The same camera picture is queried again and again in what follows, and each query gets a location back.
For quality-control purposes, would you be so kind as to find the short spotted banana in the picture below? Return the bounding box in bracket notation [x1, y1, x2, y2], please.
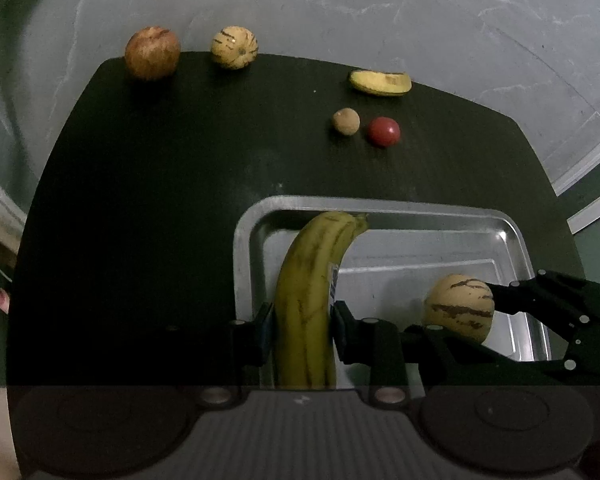
[349, 69, 413, 97]

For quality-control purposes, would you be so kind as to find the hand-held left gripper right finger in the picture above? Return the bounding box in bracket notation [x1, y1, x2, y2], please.
[330, 300, 571, 407]

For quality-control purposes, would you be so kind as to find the red yellow apple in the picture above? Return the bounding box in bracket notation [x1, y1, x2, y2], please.
[124, 26, 182, 82]

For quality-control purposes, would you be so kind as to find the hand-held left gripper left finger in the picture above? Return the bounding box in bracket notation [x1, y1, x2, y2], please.
[145, 302, 276, 407]

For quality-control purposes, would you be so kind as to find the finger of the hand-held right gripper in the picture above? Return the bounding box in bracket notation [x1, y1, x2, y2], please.
[486, 269, 600, 324]
[517, 307, 600, 378]

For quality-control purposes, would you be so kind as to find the rectangular metal tray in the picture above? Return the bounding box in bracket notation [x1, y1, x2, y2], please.
[232, 195, 553, 391]

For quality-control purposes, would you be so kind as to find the small brown round fruit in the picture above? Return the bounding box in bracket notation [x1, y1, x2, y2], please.
[332, 108, 362, 137]

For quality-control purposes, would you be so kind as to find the small striped pepino melon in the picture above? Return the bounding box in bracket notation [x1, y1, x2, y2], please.
[210, 26, 259, 70]

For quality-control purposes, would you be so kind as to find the long banana with sticker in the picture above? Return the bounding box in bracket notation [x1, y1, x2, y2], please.
[272, 211, 370, 391]

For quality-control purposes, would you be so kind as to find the large striped pepino melon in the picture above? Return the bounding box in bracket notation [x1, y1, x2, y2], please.
[421, 273, 496, 345]

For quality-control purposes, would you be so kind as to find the red cherry tomato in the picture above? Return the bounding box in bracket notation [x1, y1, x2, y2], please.
[368, 116, 401, 148]

